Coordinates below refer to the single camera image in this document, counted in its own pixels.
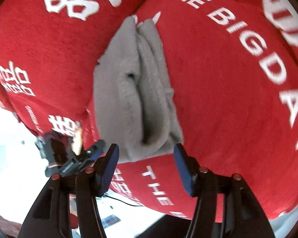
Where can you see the grey knit sweater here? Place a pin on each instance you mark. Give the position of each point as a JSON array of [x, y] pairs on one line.
[[133, 97]]

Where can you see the red wedding quilt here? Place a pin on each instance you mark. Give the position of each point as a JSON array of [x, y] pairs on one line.
[[233, 67]]

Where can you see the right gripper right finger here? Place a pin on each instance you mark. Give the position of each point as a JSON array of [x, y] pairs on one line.
[[225, 206]]

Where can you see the person's left hand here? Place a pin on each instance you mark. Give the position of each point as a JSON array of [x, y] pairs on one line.
[[9, 228]]

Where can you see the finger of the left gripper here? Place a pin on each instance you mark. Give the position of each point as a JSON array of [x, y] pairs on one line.
[[94, 151]]

